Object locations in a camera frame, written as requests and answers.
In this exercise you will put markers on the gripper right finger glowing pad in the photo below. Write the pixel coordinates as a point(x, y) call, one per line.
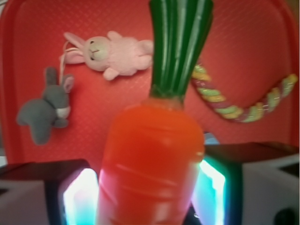
point(254, 183)

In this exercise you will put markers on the grey plush bunny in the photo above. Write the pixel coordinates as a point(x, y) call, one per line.
point(49, 111)

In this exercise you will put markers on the pink plush bunny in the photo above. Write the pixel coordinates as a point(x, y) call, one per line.
point(113, 54)

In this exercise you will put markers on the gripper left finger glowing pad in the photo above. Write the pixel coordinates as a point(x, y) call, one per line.
point(48, 193)

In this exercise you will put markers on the blue sponge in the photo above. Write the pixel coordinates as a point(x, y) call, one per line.
point(210, 139)

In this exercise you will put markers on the red plastic tray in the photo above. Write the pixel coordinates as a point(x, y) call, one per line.
point(252, 44)

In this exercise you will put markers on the orange plastic toy carrot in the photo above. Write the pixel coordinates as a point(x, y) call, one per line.
point(153, 149)

